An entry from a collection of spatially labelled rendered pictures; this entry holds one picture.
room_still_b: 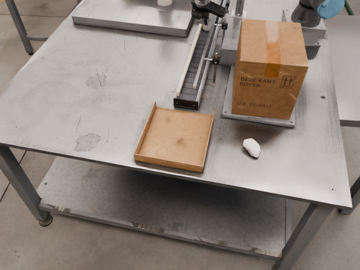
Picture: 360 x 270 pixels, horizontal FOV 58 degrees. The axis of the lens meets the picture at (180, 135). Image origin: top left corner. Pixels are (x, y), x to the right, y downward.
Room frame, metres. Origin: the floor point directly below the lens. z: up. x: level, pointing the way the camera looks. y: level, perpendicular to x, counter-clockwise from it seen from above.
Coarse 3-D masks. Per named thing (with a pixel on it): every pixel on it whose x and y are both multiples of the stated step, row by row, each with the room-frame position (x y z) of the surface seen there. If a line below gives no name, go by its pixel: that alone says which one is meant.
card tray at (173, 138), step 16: (160, 112) 0.99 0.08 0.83; (176, 112) 0.99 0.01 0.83; (192, 112) 0.99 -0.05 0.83; (144, 128) 0.87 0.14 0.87; (160, 128) 0.90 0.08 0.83; (176, 128) 0.90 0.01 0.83; (192, 128) 0.90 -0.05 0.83; (208, 128) 0.90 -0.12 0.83; (144, 144) 0.82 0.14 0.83; (160, 144) 0.82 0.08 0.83; (176, 144) 0.82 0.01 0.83; (192, 144) 0.82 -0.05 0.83; (144, 160) 0.73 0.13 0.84; (160, 160) 0.72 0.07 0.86; (176, 160) 0.74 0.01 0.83; (192, 160) 0.74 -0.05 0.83
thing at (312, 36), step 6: (288, 12) 1.66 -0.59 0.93; (282, 18) 1.68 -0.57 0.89; (288, 18) 1.60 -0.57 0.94; (306, 30) 1.50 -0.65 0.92; (312, 30) 1.50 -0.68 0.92; (318, 30) 1.50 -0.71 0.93; (324, 30) 1.50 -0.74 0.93; (306, 36) 1.51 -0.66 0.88; (312, 36) 1.50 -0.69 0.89; (318, 36) 1.50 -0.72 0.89; (306, 42) 1.50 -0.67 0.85; (312, 42) 1.50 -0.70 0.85; (318, 42) 1.51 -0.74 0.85
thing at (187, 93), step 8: (200, 32) 1.56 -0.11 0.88; (208, 32) 1.55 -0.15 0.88; (200, 40) 1.48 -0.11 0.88; (200, 48) 1.40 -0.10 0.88; (208, 48) 1.40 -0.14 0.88; (192, 56) 1.34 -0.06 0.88; (200, 56) 1.34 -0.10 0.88; (192, 64) 1.27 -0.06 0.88; (192, 72) 1.21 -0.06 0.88; (200, 72) 1.21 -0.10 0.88; (184, 80) 1.15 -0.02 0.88; (192, 80) 1.15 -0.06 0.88; (200, 80) 1.15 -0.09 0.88; (184, 88) 1.10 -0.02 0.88; (192, 88) 1.10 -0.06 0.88; (184, 96) 1.04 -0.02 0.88; (192, 96) 1.04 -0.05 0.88
